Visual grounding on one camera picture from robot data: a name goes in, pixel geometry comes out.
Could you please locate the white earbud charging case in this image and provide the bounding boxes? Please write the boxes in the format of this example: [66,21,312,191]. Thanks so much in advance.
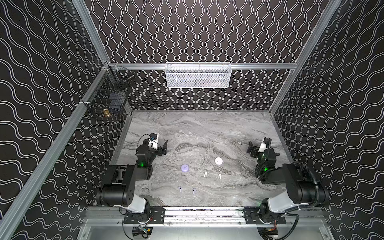
[215,157,223,165]

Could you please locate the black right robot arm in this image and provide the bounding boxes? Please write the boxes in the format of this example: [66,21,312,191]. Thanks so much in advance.
[247,138,329,216]

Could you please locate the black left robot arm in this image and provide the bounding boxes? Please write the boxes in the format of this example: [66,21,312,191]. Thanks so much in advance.
[97,137,168,218]

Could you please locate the purple earbud charging case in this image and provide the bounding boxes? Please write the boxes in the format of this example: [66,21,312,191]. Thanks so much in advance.
[181,164,190,173]

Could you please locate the brass fitting in basket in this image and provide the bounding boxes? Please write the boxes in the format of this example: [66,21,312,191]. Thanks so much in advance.
[102,109,112,118]

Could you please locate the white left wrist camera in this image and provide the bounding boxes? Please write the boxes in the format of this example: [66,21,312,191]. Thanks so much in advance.
[148,133,160,150]

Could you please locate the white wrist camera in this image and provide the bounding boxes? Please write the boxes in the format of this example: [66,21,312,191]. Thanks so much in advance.
[258,137,272,153]
[148,133,160,150]

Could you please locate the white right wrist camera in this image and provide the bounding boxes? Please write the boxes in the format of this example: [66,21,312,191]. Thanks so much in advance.
[258,137,272,153]

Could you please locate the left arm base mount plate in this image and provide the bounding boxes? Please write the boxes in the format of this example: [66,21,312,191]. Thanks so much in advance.
[123,207,166,225]

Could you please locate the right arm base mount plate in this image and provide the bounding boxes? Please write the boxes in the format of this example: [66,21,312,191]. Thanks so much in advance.
[241,207,287,225]

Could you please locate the black wire basket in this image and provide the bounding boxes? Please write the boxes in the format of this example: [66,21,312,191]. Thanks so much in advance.
[85,66,136,122]

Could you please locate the white mesh wire basket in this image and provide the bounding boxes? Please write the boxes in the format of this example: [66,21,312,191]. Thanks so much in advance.
[165,62,232,89]

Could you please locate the black corrugated cable conduit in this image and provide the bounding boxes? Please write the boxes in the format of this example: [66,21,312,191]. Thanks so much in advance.
[292,161,322,208]

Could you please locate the aluminium front rail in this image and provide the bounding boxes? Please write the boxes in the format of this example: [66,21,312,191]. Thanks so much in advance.
[85,206,326,227]

